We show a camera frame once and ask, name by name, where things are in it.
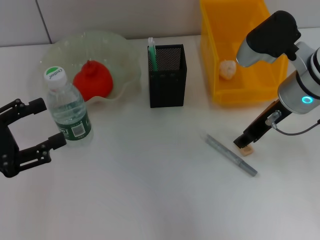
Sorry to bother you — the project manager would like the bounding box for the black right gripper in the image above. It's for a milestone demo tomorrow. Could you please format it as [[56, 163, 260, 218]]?
[[233, 98, 293, 151]]

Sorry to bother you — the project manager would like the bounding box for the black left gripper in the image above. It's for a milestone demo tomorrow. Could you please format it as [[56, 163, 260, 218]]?
[[0, 97, 68, 179]]

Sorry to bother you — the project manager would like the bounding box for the beige eraser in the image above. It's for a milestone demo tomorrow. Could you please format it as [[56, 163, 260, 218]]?
[[236, 145, 254, 158]]

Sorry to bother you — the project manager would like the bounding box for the clear water bottle green label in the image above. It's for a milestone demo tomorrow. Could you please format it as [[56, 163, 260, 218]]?
[[44, 65, 94, 148]]

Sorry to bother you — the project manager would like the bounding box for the red-orange knitted orange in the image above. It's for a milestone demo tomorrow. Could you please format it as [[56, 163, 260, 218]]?
[[72, 59, 114, 102]]

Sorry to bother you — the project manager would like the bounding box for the white paper ball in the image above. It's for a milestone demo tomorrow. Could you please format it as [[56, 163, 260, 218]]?
[[219, 59, 238, 80]]

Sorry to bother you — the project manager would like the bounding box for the green toothbrush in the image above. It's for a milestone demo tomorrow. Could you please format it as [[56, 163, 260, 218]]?
[[147, 37, 159, 72]]

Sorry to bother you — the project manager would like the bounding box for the grey pen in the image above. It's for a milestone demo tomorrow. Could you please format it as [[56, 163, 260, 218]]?
[[205, 133, 258, 178]]

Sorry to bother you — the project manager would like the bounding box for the black mesh pen holder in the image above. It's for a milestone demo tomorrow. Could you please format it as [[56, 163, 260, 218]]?
[[146, 44, 188, 109]]

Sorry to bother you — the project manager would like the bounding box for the green glass fruit plate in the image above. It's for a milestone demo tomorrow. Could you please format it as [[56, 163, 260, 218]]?
[[39, 30, 142, 105]]

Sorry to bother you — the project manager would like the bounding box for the yellow plastic bin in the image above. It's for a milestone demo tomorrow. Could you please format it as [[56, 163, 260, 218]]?
[[199, 0, 290, 105]]

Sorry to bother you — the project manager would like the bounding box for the right wrist connector cable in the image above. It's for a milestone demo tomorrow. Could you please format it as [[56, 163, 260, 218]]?
[[265, 111, 320, 137]]

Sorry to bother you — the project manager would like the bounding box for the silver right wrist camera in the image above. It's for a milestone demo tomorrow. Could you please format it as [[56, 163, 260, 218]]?
[[236, 10, 302, 68]]

